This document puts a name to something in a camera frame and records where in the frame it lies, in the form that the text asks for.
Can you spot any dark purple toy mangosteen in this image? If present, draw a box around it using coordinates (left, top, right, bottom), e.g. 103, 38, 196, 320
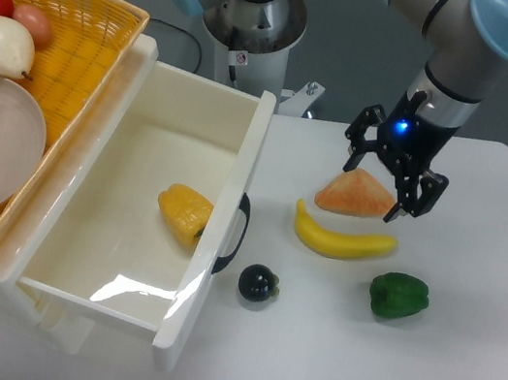
238, 264, 280, 303

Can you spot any black cable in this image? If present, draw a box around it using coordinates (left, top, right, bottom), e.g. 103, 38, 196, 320
142, 16, 208, 76

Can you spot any black drawer handle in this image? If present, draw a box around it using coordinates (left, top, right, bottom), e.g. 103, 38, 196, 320
211, 193, 251, 274

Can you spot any orange toy fruit slice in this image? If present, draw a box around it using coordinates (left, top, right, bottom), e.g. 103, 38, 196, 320
314, 168, 396, 218

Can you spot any green toy bell pepper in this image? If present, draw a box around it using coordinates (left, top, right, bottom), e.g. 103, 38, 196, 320
369, 272, 429, 319

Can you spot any white drawer cabinet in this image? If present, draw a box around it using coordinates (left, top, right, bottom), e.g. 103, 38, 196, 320
0, 35, 158, 354

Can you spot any yellow wicker basket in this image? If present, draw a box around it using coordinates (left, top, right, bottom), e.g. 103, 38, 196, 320
0, 0, 149, 236

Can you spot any white toy pear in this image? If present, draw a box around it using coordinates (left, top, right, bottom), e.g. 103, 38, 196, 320
0, 16, 36, 79

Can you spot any yellow toy banana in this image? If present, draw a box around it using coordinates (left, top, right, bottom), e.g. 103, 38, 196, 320
294, 199, 398, 260

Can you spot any pink toy peach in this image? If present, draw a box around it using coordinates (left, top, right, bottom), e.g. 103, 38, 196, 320
12, 4, 54, 49

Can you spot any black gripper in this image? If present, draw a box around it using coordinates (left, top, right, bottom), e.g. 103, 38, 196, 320
342, 90, 457, 223

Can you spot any yellow toy bell pepper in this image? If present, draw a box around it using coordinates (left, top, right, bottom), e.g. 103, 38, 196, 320
157, 183, 213, 249

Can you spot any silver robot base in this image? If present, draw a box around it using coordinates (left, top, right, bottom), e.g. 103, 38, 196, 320
203, 0, 325, 118

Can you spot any white drawer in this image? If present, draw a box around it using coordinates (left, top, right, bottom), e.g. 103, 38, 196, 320
8, 42, 281, 380

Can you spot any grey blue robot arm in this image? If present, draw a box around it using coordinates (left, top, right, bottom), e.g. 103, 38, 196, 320
173, 0, 508, 221

